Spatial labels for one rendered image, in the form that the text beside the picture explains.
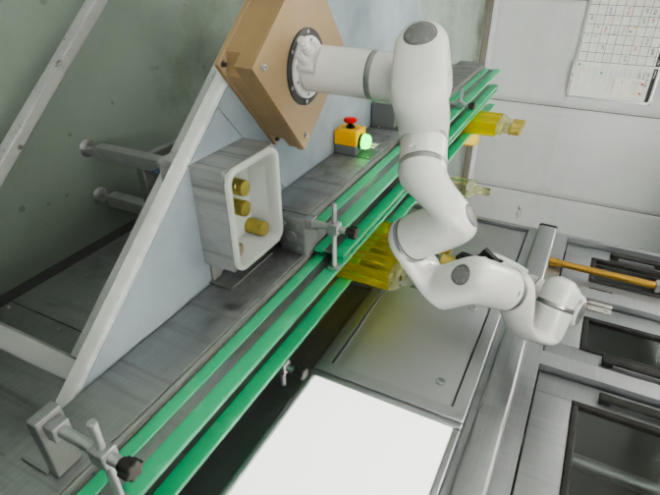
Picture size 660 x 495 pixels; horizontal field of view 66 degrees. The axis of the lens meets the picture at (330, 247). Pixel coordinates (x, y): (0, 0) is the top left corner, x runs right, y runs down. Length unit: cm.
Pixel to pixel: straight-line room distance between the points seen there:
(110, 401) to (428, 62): 76
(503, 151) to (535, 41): 142
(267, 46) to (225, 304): 51
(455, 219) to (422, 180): 8
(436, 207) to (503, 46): 625
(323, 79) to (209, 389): 63
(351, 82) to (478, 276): 45
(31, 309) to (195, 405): 79
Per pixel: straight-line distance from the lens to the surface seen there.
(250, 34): 103
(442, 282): 92
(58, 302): 158
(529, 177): 741
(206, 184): 98
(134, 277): 96
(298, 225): 115
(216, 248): 105
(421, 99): 86
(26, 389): 134
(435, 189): 83
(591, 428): 123
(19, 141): 144
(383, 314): 131
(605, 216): 756
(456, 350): 124
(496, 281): 91
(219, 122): 105
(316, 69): 107
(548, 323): 111
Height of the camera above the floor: 139
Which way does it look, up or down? 23 degrees down
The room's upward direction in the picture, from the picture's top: 105 degrees clockwise
